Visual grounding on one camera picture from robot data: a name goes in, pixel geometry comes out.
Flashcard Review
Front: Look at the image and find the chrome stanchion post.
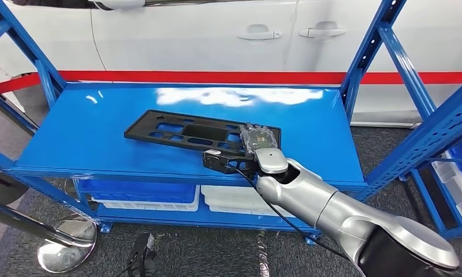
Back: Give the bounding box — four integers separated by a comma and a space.
0, 83, 81, 201
0, 199, 98, 274

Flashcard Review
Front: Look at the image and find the blue metal shelf rack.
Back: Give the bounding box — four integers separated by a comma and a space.
0, 0, 462, 245
407, 130, 462, 239

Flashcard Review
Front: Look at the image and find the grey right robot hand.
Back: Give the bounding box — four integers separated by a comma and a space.
240, 123, 280, 156

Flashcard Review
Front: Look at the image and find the black slotted plastic panel part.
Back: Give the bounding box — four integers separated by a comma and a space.
124, 110, 282, 158

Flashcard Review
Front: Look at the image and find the red barrier belt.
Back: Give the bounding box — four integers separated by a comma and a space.
0, 70, 462, 95

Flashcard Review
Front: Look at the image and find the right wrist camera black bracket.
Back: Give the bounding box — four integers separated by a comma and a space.
202, 149, 260, 177

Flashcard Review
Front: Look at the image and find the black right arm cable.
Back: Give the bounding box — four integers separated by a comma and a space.
225, 163, 352, 263

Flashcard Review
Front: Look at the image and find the white car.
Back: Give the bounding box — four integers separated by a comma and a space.
0, 0, 462, 129

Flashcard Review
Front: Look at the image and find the translucent white plastic bin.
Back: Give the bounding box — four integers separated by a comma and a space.
201, 185, 272, 209

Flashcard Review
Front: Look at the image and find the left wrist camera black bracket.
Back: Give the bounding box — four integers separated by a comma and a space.
125, 233, 157, 277

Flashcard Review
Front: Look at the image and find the wrist camera black bracket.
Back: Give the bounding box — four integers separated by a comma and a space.
125, 233, 157, 277
202, 149, 260, 177

